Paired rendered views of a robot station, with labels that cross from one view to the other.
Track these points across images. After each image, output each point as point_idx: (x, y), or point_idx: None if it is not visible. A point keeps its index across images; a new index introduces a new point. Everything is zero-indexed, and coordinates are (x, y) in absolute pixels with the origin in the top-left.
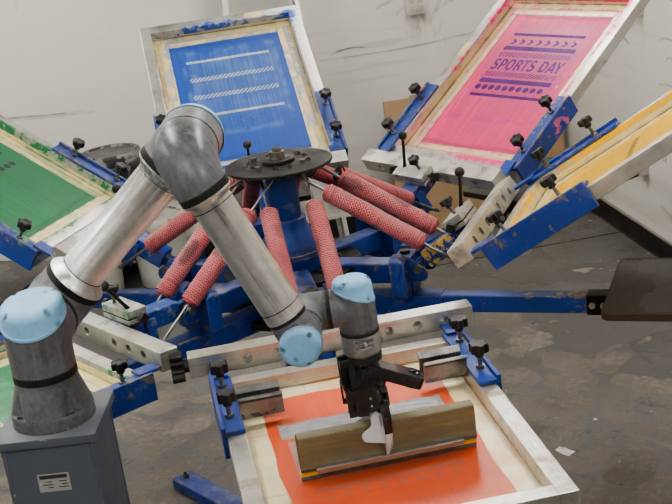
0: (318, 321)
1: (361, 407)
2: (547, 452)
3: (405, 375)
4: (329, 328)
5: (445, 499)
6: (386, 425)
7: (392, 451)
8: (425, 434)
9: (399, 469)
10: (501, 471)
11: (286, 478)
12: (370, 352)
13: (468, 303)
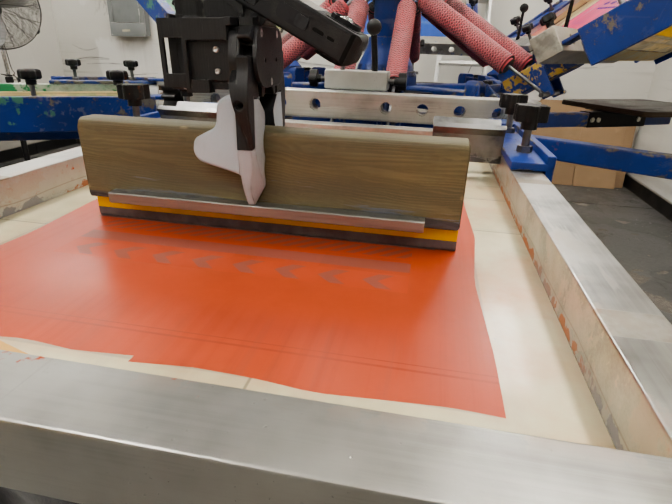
0: None
1: (194, 68)
2: (651, 310)
3: (312, 11)
4: None
5: (275, 341)
6: (240, 127)
7: (265, 203)
8: (342, 186)
9: (268, 244)
10: (481, 320)
11: (94, 205)
12: None
13: (537, 101)
